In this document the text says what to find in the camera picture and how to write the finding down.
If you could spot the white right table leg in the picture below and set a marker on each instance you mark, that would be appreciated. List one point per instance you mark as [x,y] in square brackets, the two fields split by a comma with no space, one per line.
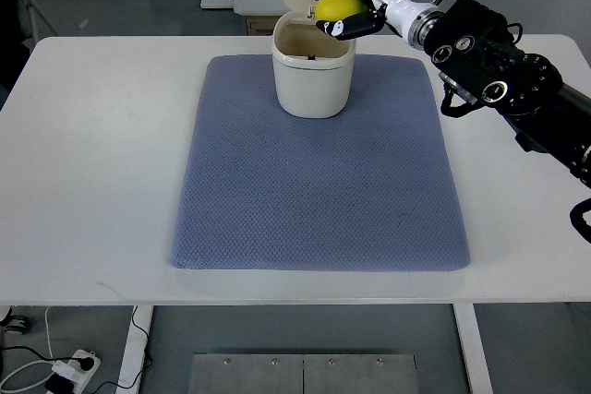
[475,363]

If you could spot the grey metal floor plate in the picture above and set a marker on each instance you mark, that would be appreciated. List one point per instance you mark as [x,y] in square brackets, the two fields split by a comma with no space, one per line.
[303,373]

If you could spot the white power strip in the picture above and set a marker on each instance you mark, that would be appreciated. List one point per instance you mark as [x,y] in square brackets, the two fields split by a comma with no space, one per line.
[73,375]

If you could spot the yellow lemon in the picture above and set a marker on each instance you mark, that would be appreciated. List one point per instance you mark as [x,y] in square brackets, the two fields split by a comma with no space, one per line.
[334,10]

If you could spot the cardboard box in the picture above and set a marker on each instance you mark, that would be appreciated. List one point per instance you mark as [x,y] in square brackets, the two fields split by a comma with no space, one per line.
[261,25]

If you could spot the blue quilted mat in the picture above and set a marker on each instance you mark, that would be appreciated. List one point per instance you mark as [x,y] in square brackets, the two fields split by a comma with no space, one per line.
[369,189]

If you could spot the white trash bin open lid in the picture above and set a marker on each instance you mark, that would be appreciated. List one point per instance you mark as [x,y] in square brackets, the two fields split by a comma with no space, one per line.
[312,71]

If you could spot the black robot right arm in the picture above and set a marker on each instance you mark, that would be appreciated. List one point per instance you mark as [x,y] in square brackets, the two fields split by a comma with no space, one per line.
[481,66]

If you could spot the caster wheel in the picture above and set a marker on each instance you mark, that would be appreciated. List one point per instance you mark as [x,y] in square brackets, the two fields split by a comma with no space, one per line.
[12,323]

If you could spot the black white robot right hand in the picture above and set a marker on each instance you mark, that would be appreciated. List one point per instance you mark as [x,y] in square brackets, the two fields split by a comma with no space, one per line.
[408,19]

